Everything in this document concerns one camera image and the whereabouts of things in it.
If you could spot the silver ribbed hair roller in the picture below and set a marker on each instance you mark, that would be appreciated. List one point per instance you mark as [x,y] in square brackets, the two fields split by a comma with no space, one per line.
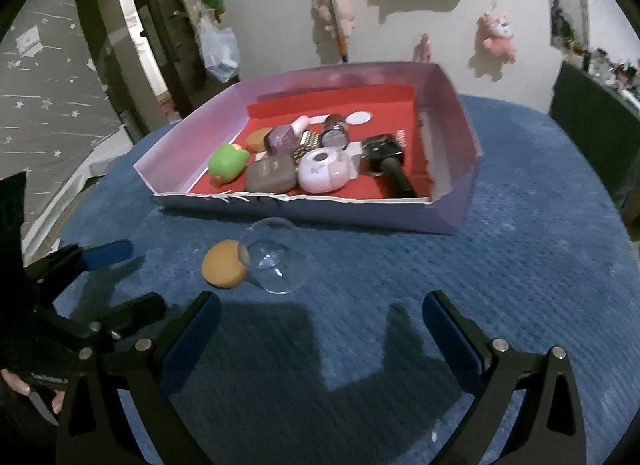
[306,146]

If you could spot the dark door frame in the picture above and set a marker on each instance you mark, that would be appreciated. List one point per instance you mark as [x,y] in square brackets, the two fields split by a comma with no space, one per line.
[160,35]

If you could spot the clutter of small trinkets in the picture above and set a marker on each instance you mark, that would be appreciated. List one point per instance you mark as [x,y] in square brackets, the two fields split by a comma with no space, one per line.
[615,70]

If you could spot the pink rounded cube gadget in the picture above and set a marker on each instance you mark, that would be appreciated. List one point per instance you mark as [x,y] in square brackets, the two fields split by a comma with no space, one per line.
[324,172]

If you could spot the green squishy toy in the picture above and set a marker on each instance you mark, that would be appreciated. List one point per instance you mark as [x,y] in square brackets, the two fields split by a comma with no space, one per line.
[227,165]

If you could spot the pink bear plush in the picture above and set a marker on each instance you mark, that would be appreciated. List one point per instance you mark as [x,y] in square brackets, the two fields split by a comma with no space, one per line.
[496,37]

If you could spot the small pink figure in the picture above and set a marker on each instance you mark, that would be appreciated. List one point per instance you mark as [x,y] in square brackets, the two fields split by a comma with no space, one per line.
[424,49]

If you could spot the glass jar red lid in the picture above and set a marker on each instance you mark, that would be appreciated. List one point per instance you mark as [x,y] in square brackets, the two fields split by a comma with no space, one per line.
[334,137]

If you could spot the pale pink plush toy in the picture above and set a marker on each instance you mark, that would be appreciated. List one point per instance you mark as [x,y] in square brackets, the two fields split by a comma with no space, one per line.
[346,12]

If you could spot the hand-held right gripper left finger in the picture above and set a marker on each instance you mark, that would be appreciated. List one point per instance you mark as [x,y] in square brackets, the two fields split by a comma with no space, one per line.
[192,340]

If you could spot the clear plastic bag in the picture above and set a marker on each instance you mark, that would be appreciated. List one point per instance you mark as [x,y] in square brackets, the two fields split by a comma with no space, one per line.
[219,52]

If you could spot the purple nail polish bottle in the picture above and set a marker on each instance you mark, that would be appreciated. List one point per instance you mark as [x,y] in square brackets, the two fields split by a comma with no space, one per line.
[281,140]

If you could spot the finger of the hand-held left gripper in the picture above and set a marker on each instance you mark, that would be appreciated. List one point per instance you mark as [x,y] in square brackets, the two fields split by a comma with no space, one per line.
[112,252]
[130,312]

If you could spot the narrow wall hanging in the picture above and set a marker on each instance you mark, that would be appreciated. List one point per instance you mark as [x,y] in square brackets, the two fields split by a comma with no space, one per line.
[565,10]

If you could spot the round orange sponge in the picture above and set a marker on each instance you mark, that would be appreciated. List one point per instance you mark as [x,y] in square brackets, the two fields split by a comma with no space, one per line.
[222,265]
[257,139]

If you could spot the person's left hand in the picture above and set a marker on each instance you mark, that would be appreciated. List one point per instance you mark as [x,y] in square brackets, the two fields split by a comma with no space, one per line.
[15,384]

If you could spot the giant pencil toy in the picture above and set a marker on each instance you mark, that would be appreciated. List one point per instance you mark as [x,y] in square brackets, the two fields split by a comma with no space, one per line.
[334,15]

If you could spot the white cloth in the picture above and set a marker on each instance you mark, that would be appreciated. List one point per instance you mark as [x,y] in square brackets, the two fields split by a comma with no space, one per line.
[75,180]

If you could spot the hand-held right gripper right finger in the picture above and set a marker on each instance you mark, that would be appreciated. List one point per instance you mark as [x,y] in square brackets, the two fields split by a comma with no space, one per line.
[450,340]

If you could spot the pink cardboard box red lining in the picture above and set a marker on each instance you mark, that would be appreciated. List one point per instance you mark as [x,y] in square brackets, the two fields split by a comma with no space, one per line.
[310,212]

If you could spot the dark green table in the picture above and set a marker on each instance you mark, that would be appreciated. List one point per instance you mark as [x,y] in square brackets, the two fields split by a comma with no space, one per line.
[590,135]

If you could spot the grey star-print curtain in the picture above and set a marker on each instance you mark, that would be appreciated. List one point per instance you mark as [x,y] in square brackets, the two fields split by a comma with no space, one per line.
[45,85]

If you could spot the clear glass bowl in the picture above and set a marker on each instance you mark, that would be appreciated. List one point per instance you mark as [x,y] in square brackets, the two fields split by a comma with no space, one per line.
[280,275]

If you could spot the grey-brown rounded case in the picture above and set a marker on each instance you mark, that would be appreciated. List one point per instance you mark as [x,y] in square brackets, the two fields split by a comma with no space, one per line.
[270,174]

